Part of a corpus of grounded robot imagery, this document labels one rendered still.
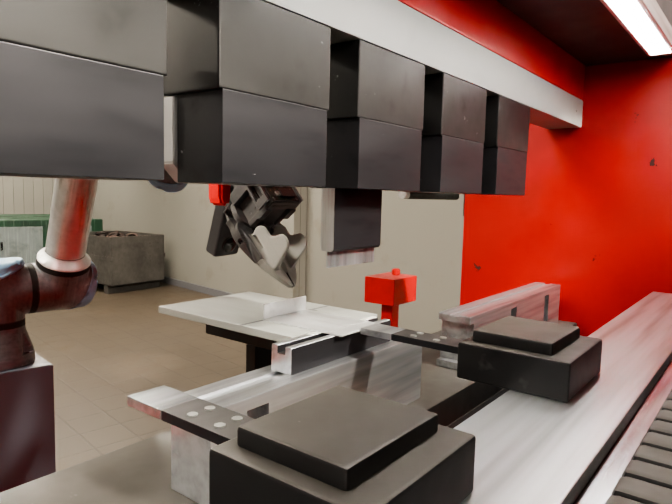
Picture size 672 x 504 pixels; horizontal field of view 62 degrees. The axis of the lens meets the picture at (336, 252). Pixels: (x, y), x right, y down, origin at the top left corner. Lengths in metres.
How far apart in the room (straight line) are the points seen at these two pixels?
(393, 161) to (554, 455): 0.40
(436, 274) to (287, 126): 3.72
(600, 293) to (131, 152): 1.21
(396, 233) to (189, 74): 3.98
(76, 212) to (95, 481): 0.80
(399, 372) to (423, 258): 3.53
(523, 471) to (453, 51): 0.60
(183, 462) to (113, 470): 0.10
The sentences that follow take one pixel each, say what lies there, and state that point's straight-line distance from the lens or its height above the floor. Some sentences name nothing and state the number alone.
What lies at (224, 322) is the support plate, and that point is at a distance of 0.75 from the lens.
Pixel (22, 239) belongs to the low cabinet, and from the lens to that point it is 7.99.
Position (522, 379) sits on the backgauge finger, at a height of 1.00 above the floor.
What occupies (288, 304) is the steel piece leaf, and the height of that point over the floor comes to 1.02.
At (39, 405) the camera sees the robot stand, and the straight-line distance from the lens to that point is 1.45.
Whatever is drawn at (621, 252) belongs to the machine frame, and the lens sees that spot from 1.45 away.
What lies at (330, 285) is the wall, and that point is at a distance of 5.02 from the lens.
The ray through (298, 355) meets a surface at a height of 0.99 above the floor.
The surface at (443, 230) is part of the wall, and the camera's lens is 4.18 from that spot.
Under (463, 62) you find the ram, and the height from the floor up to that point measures 1.36.
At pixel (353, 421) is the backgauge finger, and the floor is 1.03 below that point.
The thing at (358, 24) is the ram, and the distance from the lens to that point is 0.67.
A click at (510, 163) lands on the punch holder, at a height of 1.23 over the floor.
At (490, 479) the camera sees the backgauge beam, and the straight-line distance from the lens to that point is 0.41.
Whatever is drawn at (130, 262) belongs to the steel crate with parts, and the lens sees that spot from 6.86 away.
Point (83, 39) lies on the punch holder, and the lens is 0.44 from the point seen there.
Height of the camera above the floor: 1.17
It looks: 6 degrees down
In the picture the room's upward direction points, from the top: 1 degrees clockwise
